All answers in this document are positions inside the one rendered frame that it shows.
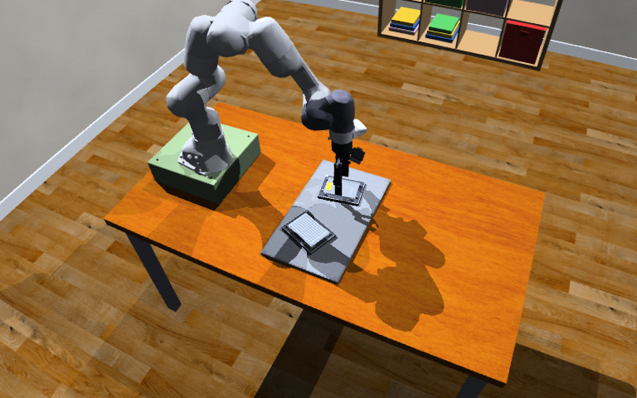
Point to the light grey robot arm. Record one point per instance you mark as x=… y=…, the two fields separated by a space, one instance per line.
x=188 y=99

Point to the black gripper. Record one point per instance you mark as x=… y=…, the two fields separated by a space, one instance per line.
x=342 y=169

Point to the clear rectangular plastic lid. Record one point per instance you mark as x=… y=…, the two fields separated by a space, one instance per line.
x=349 y=188

